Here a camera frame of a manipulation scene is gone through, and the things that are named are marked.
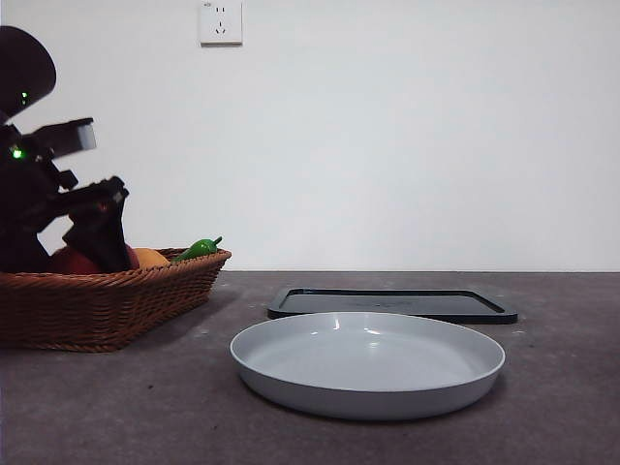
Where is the white wall socket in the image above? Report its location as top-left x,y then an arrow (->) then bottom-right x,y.
200,0 -> 244,47

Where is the black rectangular tray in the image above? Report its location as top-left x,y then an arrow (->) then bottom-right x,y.
266,287 -> 519,326

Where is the brown wicker basket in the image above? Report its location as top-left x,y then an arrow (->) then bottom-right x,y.
0,247 -> 233,354

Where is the red tomato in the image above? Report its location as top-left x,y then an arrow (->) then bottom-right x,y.
46,243 -> 141,275

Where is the green pepper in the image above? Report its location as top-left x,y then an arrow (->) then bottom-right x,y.
170,236 -> 225,264

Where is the grey round plate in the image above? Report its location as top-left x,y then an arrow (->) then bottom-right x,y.
229,311 -> 507,421

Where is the orange round fruit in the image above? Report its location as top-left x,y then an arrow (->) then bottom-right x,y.
131,247 -> 172,268

